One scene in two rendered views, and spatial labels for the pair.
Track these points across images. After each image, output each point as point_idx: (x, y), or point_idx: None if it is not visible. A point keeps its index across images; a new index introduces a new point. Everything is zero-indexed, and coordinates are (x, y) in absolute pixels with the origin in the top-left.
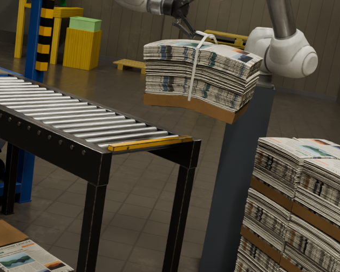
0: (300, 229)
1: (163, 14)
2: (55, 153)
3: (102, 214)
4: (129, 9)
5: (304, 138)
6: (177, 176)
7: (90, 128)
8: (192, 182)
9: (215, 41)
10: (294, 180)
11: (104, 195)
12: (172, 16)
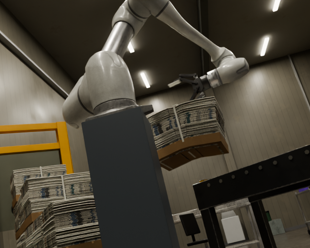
0: None
1: (212, 86)
2: None
3: (256, 223)
4: (237, 78)
5: (82, 197)
6: (217, 218)
7: None
8: (203, 225)
9: (174, 105)
10: None
11: (252, 209)
12: (204, 90)
